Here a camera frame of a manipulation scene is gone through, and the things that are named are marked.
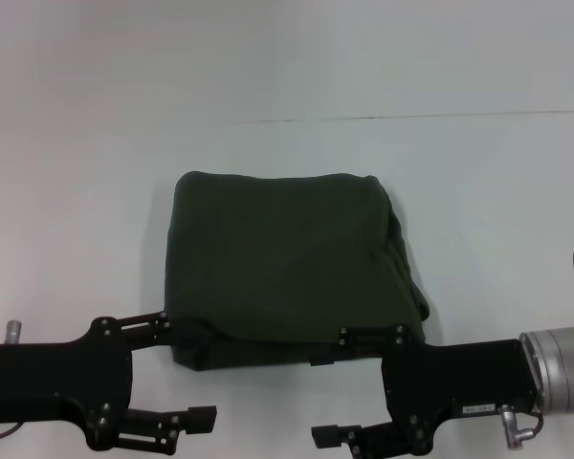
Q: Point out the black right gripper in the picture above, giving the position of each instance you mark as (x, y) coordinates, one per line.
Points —
(459, 378)

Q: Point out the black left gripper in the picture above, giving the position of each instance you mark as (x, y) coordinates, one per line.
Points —
(52, 378)

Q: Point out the dark green FREE t-shirt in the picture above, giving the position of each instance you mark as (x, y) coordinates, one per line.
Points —
(287, 263)

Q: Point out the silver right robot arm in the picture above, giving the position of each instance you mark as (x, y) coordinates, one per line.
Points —
(559, 368)

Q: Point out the small silver connector post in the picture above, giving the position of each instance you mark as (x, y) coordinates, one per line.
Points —
(509, 425)
(14, 331)

